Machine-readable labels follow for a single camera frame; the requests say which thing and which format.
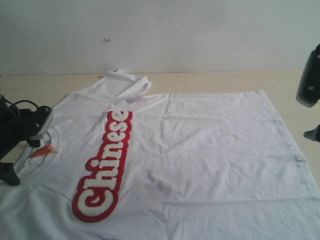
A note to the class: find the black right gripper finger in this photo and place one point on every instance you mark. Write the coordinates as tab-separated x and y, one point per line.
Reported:
313	135

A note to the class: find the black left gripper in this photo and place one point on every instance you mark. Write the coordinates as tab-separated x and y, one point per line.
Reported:
16	125

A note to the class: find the white t-shirt with red logo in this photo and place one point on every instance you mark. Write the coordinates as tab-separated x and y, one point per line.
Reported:
162	167

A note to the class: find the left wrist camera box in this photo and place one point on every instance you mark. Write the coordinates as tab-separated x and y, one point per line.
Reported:
44	122

